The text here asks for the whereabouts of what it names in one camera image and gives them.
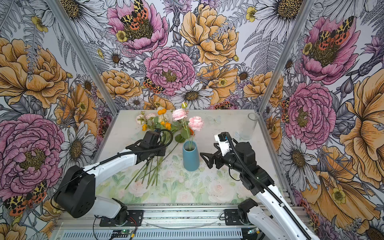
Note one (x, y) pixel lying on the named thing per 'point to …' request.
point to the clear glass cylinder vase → (248, 130)
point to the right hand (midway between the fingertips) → (208, 154)
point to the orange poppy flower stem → (161, 112)
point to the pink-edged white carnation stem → (147, 119)
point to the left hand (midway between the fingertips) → (162, 151)
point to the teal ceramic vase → (191, 156)
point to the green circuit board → (123, 231)
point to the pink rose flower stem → (194, 123)
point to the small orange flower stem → (144, 127)
